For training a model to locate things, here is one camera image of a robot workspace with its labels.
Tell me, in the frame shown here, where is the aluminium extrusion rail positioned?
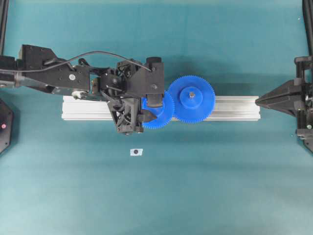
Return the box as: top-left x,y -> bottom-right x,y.
62,96 -> 261,121

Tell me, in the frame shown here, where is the black right frame post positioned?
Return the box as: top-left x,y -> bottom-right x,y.
302,0 -> 313,56

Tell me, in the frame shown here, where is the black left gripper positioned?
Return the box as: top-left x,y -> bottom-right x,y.
90,61 -> 163,135

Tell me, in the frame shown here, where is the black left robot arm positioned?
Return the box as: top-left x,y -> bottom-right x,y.
0,45 -> 165,135

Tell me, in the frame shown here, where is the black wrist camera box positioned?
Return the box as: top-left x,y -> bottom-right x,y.
126,57 -> 165,97

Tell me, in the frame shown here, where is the large blue plastic gear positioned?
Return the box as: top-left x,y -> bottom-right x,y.
168,75 -> 216,124

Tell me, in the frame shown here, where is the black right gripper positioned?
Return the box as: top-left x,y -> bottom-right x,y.
255,56 -> 313,141

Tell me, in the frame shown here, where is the black camera cable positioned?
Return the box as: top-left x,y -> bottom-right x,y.
0,50 -> 153,73

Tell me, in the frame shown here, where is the black left frame post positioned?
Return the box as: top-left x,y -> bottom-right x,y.
0,0 -> 9,55

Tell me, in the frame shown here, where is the black base with red light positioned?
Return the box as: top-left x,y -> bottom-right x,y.
0,99 -> 14,153

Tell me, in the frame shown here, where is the black frame post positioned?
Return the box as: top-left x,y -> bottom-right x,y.
302,0 -> 313,56
0,0 -> 9,55

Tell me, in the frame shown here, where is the small blue plastic gear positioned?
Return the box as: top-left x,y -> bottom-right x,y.
141,91 -> 175,129

